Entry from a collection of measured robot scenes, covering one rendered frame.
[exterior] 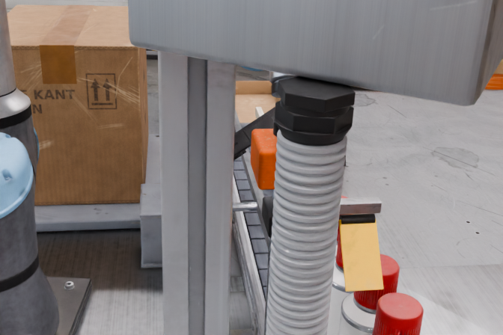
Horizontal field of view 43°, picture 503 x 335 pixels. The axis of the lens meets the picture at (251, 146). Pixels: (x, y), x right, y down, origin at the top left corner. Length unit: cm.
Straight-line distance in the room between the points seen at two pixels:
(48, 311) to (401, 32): 63
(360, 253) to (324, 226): 22
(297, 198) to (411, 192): 95
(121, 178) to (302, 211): 80
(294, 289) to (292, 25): 12
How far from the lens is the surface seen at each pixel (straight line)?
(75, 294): 89
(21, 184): 73
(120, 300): 91
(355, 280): 51
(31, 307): 79
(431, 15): 26
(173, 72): 37
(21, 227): 74
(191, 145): 40
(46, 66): 101
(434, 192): 124
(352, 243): 51
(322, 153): 27
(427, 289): 88
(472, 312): 86
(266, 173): 44
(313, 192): 28
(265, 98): 164
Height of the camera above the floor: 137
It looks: 23 degrees down
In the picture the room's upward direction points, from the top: 2 degrees clockwise
